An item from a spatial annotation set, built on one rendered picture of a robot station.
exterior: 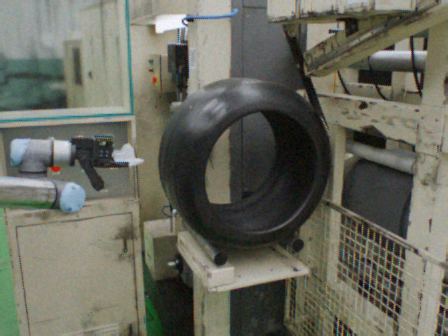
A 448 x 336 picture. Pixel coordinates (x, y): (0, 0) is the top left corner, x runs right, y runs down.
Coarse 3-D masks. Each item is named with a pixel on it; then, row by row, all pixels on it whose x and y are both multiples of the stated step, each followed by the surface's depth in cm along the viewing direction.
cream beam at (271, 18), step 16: (272, 0) 160; (288, 0) 149; (304, 0) 140; (320, 0) 132; (336, 0) 125; (368, 0) 113; (384, 0) 112; (400, 0) 114; (416, 0) 115; (272, 16) 161; (288, 16) 150; (304, 16) 142; (320, 16) 135; (336, 16) 134; (352, 16) 134; (368, 16) 131
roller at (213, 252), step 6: (192, 234) 162; (198, 240) 155; (204, 240) 151; (204, 246) 150; (210, 246) 146; (216, 246) 146; (210, 252) 144; (216, 252) 142; (222, 252) 142; (216, 258) 141; (222, 258) 141; (216, 264) 141; (222, 264) 142
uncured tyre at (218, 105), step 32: (192, 96) 145; (224, 96) 132; (256, 96) 132; (288, 96) 137; (192, 128) 130; (224, 128) 130; (288, 128) 168; (320, 128) 143; (160, 160) 146; (192, 160) 130; (288, 160) 172; (320, 160) 145; (192, 192) 132; (256, 192) 172; (288, 192) 170; (320, 192) 149; (192, 224) 138; (224, 224) 138; (256, 224) 165; (288, 224) 147
